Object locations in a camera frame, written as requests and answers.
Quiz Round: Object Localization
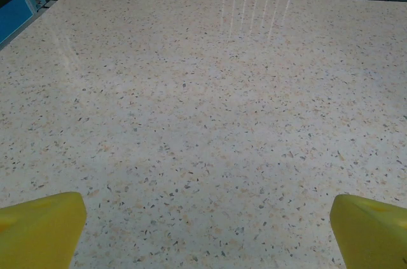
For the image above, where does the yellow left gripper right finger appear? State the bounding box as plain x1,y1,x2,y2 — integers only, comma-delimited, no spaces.
329,194,407,269

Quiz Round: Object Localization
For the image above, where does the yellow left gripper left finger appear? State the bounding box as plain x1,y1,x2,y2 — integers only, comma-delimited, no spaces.
0,191,88,269

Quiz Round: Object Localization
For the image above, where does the blue table edge strip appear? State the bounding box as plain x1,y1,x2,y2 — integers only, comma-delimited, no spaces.
0,0,43,51

